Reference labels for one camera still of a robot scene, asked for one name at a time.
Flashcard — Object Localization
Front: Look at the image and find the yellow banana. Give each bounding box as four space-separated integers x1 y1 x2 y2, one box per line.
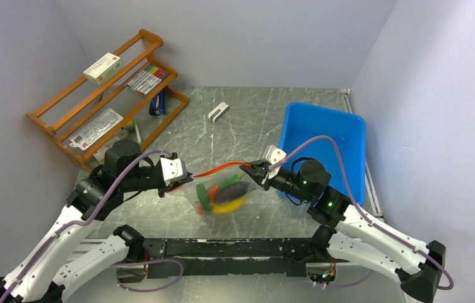
211 196 248 215

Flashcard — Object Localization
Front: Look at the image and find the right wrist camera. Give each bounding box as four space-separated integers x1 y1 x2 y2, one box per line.
262 145 287 185

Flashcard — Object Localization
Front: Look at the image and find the blue black stapler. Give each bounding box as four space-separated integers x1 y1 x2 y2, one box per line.
149 90 166 116

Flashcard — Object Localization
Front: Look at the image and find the white staple box on top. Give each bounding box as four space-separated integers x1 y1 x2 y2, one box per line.
83 52 122 86

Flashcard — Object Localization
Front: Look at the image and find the green staple box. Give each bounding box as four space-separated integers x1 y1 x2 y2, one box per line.
93 143 113 164

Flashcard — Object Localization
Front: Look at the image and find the yellow grey tape dispenser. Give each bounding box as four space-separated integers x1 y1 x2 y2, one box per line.
119 119 135 139

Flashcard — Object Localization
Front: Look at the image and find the pack of colour markers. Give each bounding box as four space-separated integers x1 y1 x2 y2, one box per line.
126 64 168 95

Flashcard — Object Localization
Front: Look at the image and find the blue plastic bin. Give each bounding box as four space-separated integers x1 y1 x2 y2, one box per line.
278 101 367 206

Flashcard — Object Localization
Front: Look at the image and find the green capped white marker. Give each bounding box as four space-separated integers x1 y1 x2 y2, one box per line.
133 120 142 145

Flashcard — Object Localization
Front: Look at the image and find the green chili pepper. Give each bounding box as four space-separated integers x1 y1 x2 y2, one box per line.
196 184 211 212
219 174 244 189

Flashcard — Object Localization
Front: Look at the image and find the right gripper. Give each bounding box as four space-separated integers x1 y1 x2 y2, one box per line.
240 159 312 203

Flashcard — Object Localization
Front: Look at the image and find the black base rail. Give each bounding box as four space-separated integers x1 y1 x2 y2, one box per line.
125 237 333 278

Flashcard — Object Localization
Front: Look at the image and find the red chili pepper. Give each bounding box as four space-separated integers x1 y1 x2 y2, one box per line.
197 184 220 214

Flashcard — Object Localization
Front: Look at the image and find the white plastic clip block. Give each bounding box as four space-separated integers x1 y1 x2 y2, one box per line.
208 102 230 122

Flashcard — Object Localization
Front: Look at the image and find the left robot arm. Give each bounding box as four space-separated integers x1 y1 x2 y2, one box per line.
0 139 192 302

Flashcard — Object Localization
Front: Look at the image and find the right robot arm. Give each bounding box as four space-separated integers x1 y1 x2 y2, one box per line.
240 157 446 302

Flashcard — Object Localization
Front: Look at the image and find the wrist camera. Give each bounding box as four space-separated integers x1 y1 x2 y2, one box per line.
262 145 287 185
159 153 188 185

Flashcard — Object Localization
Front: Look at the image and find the clear packaged ruler set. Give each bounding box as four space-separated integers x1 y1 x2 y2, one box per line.
69 108 123 150

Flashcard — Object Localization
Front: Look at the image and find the clear zip top bag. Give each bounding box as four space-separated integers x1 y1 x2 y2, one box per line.
169 161 259 215

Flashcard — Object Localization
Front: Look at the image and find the wooden shelf rack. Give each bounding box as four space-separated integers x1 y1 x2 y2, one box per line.
27 29 189 172

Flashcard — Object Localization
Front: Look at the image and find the purple eggplant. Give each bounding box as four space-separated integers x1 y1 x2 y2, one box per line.
213 181 250 204

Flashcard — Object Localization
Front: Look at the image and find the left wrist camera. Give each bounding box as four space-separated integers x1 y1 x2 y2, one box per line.
159 153 188 185

